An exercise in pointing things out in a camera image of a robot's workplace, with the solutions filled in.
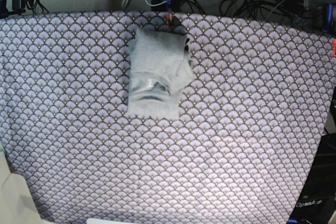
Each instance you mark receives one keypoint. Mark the light grey T-shirt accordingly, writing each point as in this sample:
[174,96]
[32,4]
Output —
[160,70]

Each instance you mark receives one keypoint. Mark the red table clamp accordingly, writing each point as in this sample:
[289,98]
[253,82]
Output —
[170,20]

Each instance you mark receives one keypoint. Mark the patterned fan-print tablecloth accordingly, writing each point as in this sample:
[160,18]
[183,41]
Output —
[249,128]

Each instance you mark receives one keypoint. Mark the black OpenArm box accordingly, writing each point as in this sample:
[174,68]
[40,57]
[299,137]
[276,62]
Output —
[316,203]

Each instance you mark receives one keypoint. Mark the white plastic bin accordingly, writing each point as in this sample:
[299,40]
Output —
[17,205]

